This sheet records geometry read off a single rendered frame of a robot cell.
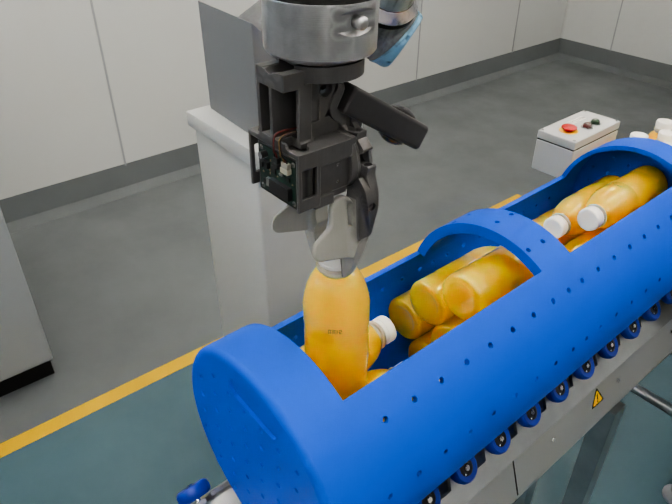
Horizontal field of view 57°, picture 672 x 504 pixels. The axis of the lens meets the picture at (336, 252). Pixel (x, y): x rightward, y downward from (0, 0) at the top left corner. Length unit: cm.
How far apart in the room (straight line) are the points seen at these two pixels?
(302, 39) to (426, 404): 40
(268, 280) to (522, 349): 93
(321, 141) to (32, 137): 303
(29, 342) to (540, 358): 193
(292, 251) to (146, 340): 115
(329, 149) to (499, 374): 37
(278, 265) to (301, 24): 116
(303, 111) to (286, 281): 116
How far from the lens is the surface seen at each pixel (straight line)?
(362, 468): 64
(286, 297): 166
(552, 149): 156
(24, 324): 238
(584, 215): 109
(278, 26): 48
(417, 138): 59
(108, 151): 363
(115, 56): 351
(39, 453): 233
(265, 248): 153
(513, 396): 79
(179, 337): 259
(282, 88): 48
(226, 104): 155
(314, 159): 50
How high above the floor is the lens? 168
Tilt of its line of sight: 34 degrees down
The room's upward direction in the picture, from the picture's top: straight up
